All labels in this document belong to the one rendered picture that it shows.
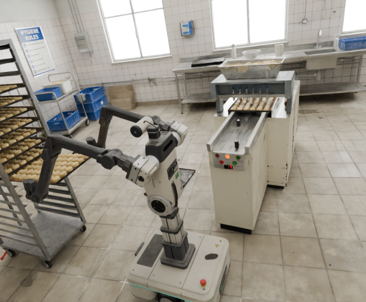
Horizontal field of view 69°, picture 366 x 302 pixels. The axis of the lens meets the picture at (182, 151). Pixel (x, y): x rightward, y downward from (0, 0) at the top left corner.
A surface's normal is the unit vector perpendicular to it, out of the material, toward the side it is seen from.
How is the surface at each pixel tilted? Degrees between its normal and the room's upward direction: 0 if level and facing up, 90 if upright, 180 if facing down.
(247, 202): 90
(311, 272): 0
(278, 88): 90
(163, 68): 90
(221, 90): 90
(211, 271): 0
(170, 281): 0
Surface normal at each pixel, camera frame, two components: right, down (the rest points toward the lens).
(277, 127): -0.42, 0.47
